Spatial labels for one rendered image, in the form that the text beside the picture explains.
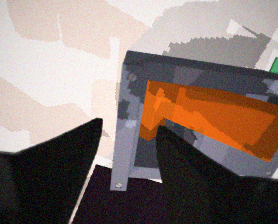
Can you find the orange block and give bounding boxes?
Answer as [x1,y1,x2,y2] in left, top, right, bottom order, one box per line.
[139,80,278,162]

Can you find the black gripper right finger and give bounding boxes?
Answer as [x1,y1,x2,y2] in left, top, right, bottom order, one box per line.
[156,125,278,224]

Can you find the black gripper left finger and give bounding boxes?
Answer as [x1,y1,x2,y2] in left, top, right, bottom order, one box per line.
[0,118,103,224]

